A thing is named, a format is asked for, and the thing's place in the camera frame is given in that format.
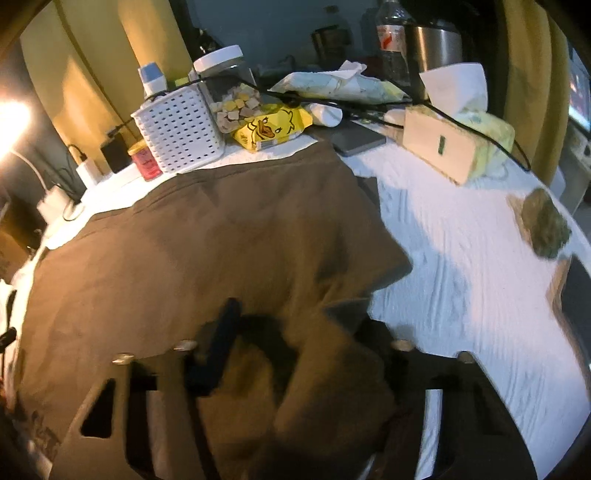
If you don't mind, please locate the green brown pouch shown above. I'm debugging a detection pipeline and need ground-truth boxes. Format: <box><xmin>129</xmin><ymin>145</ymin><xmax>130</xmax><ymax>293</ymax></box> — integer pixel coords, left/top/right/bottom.
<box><xmin>508</xmin><ymin>187</ymin><xmax>571</xmax><ymax>259</ymax></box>

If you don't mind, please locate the white charger block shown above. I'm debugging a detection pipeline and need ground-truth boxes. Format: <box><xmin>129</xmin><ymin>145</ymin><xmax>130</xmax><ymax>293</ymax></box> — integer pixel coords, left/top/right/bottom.
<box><xmin>76</xmin><ymin>157</ymin><xmax>100</xmax><ymax>188</ymax></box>

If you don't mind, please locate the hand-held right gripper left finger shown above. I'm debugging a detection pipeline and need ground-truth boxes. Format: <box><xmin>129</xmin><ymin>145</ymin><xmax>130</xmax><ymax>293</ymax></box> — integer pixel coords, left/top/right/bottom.
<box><xmin>48</xmin><ymin>298</ymin><xmax>243</xmax><ymax>480</ymax></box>

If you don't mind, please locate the grey flat case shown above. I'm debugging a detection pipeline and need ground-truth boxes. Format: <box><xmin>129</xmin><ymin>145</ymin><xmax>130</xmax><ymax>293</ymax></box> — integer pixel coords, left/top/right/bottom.
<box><xmin>332</xmin><ymin>121</ymin><xmax>386</xmax><ymax>157</ymax></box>

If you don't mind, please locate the long black cable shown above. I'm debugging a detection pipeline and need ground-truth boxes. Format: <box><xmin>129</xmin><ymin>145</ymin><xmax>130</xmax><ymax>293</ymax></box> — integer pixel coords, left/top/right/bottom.
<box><xmin>143</xmin><ymin>76</ymin><xmax>532</xmax><ymax>172</ymax></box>

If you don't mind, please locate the pale wet wipes pack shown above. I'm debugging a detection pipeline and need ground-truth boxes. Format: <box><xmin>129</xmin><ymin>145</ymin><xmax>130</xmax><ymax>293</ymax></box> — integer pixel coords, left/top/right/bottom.
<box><xmin>268</xmin><ymin>60</ymin><xmax>411</xmax><ymax>104</ymax></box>

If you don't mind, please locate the white blue bottle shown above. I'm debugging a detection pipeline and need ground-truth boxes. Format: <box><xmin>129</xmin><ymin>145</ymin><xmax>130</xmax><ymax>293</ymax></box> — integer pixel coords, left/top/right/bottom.
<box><xmin>137</xmin><ymin>62</ymin><xmax>168</xmax><ymax>99</ymax></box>

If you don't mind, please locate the clear plastic bottle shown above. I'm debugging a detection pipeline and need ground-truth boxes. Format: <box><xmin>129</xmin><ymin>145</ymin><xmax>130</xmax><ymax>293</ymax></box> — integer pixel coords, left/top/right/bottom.
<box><xmin>376</xmin><ymin>0</ymin><xmax>411</xmax><ymax>88</ymax></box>

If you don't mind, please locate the beige tissue box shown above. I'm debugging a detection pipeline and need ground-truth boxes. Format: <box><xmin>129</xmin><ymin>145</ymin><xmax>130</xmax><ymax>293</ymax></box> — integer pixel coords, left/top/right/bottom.
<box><xmin>404</xmin><ymin>62</ymin><xmax>490</xmax><ymax>185</ymax></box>

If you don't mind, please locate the laptop with lit screen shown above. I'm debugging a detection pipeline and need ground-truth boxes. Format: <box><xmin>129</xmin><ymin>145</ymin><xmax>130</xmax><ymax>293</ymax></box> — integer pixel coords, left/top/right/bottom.
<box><xmin>566</xmin><ymin>41</ymin><xmax>591</xmax><ymax>134</ymax></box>

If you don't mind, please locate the yellow duck print packet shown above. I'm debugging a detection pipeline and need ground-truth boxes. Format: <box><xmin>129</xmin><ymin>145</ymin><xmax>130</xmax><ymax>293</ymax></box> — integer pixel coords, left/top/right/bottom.
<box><xmin>233</xmin><ymin>105</ymin><xmax>315</xmax><ymax>154</ymax></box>

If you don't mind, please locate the yellow curtain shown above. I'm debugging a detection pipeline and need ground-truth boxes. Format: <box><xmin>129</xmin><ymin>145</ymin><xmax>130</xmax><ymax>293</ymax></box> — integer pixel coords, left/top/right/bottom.
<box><xmin>21</xmin><ymin>0</ymin><xmax>197</xmax><ymax>158</ymax></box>
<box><xmin>501</xmin><ymin>0</ymin><xmax>571</xmax><ymax>185</ymax></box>

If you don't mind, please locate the stainless steel pot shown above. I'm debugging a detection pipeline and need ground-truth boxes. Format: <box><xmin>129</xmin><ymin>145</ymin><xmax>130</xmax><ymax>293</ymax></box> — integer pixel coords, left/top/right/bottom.
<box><xmin>409</xmin><ymin>19</ymin><xmax>462</xmax><ymax>102</ymax></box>

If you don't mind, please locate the brown printed t-shirt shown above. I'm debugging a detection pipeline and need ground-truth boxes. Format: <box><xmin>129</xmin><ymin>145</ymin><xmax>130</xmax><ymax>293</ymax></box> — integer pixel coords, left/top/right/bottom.
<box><xmin>14</xmin><ymin>141</ymin><xmax>414</xmax><ymax>480</ymax></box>

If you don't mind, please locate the yellow green tissue pack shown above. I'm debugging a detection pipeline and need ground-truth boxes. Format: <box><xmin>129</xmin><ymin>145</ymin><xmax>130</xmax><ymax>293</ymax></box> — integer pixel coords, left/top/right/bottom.
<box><xmin>462</xmin><ymin>111</ymin><xmax>515</xmax><ymax>174</ymax></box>

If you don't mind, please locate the clear jar white lid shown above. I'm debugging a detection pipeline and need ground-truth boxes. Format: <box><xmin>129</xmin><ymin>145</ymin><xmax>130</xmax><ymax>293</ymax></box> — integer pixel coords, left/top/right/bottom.
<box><xmin>193</xmin><ymin>45</ymin><xmax>262</xmax><ymax>134</ymax></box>

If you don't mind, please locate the red tin can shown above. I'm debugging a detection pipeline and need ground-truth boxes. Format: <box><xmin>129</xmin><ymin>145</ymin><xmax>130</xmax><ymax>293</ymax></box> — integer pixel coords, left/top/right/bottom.
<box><xmin>128</xmin><ymin>141</ymin><xmax>163</xmax><ymax>182</ymax></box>

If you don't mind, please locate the white desk lamp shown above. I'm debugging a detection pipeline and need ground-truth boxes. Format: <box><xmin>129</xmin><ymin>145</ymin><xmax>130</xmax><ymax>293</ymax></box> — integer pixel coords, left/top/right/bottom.
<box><xmin>0</xmin><ymin>99</ymin><xmax>70</xmax><ymax>224</ymax></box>

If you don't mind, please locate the white perforated basket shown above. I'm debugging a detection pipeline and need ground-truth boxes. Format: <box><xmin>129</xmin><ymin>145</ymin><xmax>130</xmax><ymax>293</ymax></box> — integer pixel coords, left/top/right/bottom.
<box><xmin>130</xmin><ymin>85</ymin><xmax>227</xmax><ymax>174</ymax></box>

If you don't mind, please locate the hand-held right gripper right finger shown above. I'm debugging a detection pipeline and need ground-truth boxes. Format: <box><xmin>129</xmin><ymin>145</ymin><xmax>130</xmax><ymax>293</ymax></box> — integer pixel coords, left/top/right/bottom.
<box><xmin>355</xmin><ymin>318</ymin><xmax>539</xmax><ymax>480</ymax></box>

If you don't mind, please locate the small white object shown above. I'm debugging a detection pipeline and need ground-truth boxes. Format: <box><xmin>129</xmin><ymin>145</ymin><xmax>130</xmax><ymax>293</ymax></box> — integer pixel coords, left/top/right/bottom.
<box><xmin>309</xmin><ymin>102</ymin><xmax>342</xmax><ymax>127</ymax></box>

